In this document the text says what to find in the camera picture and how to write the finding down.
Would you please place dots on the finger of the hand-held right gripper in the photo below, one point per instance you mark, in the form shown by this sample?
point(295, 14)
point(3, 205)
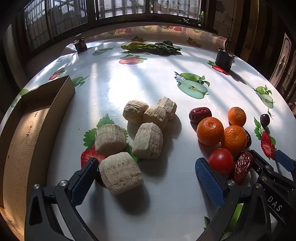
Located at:
point(284, 160)
point(260, 163)

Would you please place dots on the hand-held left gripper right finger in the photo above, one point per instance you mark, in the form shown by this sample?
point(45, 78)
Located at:
point(209, 183)

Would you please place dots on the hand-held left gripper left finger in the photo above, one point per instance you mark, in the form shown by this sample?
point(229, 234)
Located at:
point(81, 185)

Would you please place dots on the wrinkled red-brown date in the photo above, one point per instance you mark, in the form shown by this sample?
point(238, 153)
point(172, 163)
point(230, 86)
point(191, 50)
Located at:
point(242, 166)

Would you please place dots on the red tomato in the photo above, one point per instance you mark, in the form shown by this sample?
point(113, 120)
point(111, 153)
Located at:
point(220, 160)

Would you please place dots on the orange mandarin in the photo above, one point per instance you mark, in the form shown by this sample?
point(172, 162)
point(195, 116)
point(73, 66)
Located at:
point(210, 131)
point(237, 115)
point(233, 139)

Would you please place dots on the beige loofah chunk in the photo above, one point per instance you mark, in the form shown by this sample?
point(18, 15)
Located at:
point(168, 106)
point(135, 111)
point(155, 117)
point(148, 141)
point(110, 139)
point(120, 172)

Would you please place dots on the brown cardboard box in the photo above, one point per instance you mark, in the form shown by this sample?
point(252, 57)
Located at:
point(27, 143)

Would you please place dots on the dark brown date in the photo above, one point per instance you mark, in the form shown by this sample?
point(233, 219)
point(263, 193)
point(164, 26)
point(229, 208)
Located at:
point(248, 138)

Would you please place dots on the dark cherry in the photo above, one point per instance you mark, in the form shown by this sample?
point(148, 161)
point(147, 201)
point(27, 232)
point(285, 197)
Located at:
point(264, 119)

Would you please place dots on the smooth red jujube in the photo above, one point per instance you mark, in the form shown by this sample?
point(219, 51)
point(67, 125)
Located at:
point(200, 113)

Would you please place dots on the wooden panelled door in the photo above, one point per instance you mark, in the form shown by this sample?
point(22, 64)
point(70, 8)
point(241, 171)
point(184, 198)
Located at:
point(284, 64)

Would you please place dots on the small black plant pot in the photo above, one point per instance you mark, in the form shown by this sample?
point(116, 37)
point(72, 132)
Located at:
point(223, 58)

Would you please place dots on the small dark jar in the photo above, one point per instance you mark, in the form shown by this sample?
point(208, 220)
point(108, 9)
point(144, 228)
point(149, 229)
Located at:
point(80, 45)

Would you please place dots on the dark leafy greens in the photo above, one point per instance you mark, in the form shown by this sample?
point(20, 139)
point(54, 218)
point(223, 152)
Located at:
point(166, 48)

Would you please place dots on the green pepper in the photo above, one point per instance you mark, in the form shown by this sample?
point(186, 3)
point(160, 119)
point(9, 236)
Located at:
point(133, 45)

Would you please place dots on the small green bottle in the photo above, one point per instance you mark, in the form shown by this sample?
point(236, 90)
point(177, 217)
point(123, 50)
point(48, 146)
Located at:
point(202, 18)

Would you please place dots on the window with metal grille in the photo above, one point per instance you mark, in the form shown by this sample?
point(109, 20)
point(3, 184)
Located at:
point(115, 9)

